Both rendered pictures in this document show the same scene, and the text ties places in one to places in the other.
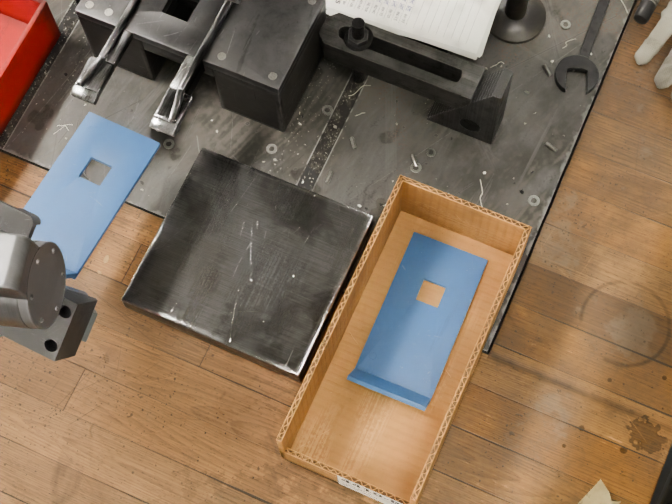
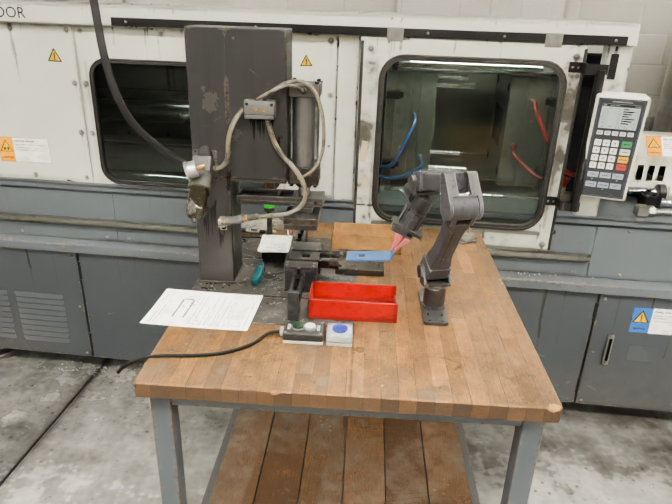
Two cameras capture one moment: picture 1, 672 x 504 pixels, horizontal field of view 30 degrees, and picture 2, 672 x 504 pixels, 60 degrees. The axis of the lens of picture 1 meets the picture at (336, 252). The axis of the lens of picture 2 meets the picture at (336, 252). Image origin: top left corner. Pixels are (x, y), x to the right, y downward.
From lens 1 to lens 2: 2.09 m
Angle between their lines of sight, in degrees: 77
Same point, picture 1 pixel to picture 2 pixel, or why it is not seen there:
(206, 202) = (350, 265)
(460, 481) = not seen: hidden behind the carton
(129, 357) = (395, 273)
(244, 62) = (317, 246)
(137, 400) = (404, 271)
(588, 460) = not seen: hidden behind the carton
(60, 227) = (380, 255)
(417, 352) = not seen: hidden behind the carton
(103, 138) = (351, 257)
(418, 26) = (287, 241)
